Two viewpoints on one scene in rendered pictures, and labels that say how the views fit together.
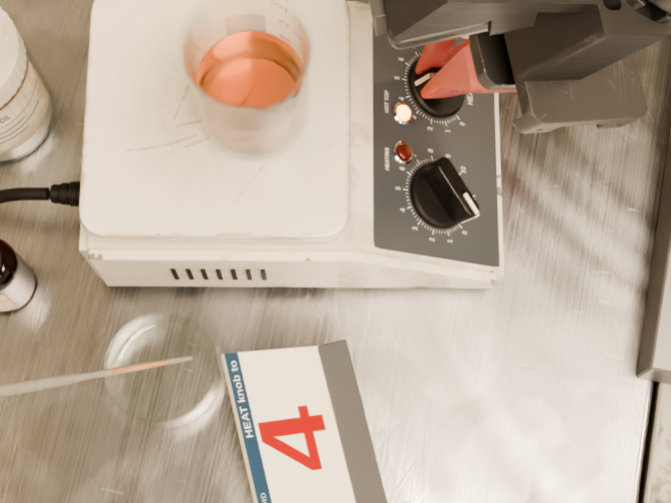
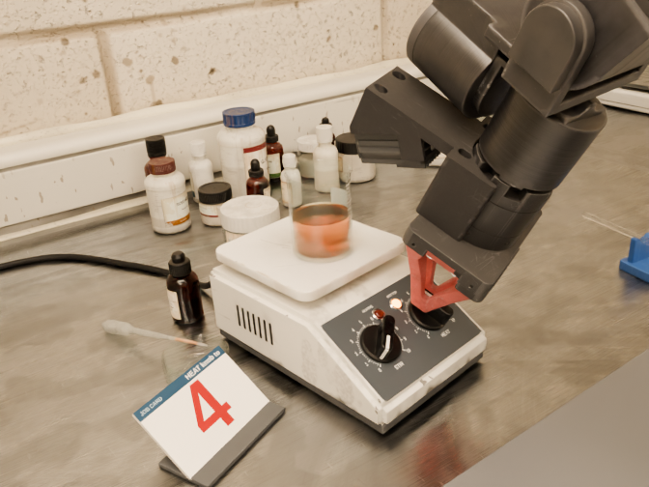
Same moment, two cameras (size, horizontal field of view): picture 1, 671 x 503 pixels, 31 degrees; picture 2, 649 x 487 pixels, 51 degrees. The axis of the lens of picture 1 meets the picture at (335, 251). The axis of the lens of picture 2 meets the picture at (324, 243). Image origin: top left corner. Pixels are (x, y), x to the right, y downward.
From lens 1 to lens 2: 0.45 m
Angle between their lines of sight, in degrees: 55
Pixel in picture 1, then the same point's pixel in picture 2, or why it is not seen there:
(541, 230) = (440, 433)
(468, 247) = (375, 376)
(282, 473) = (181, 406)
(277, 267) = (275, 323)
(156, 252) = (234, 284)
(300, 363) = (250, 393)
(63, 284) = (206, 327)
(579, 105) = (444, 244)
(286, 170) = (310, 268)
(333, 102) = (357, 261)
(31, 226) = not seen: hidden behind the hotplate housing
